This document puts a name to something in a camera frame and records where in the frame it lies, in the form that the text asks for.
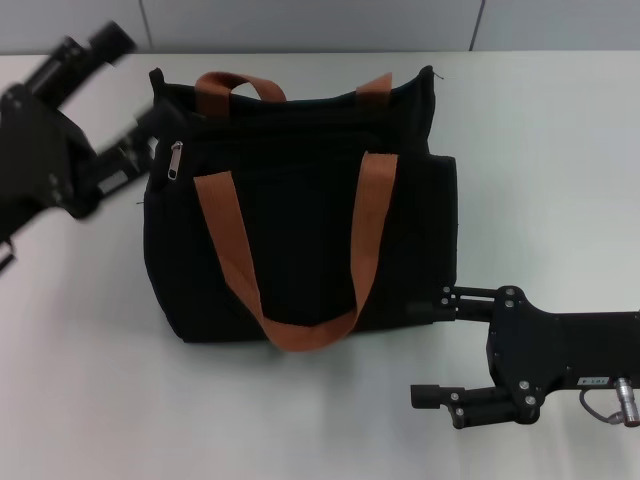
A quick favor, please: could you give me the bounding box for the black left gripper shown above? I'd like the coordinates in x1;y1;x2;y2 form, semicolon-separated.
0;22;187;242

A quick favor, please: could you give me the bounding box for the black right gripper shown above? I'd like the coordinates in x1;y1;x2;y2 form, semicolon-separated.
406;284;640;432

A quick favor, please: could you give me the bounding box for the black bag with brown handles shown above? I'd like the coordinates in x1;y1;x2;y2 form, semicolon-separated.
137;64;460;354

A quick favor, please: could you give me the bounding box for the right gripper cable with connector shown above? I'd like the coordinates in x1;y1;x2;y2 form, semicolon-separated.
579;377;640;417

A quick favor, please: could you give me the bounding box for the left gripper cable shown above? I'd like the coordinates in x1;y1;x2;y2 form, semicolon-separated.
0;238;17;276

